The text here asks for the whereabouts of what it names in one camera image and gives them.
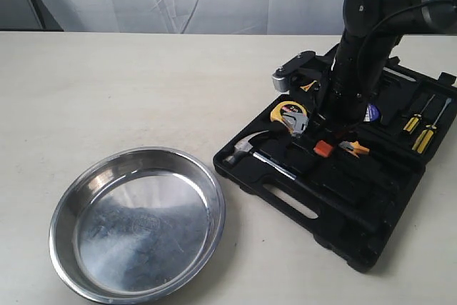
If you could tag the yellow black screwdriver left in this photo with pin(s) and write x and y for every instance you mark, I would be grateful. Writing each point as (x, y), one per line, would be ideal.
(413, 122)

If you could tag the black plastic tool case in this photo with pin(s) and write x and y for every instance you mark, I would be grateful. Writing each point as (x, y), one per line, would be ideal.
(378, 185)

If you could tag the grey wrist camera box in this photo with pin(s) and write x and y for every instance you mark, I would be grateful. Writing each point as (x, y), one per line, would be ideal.
(281, 78)

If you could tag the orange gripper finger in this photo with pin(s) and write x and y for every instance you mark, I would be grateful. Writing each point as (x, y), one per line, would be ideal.
(323, 149)

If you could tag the yellow tape measure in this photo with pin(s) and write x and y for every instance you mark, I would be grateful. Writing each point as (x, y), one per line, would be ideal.
(286, 107)

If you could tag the electrical tape roll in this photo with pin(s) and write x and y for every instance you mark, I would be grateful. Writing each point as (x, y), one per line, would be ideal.
(372, 114)

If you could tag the yellow handled pliers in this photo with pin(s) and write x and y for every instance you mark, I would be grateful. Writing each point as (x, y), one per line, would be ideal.
(354, 148)

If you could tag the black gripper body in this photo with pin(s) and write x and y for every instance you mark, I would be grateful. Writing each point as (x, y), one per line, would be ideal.
(337, 110)

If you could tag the yellow utility knife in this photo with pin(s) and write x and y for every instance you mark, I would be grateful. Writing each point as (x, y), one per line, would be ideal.
(307, 87)

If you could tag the round steel bowl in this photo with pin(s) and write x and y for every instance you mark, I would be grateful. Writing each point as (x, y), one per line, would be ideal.
(136, 226)

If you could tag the yellow black screwdriver right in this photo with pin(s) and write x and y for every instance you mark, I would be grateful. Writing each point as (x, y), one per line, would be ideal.
(424, 139)

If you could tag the claw hammer black handle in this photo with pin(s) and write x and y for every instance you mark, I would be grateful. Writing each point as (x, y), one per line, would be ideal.
(244, 147)

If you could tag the yellow black screwdriver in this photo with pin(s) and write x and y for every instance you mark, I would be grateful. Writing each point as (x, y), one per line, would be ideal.
(413, 122)
(424, 139)

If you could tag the adjustable steel wrench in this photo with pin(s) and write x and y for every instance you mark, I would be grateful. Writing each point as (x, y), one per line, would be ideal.
(295, 122)

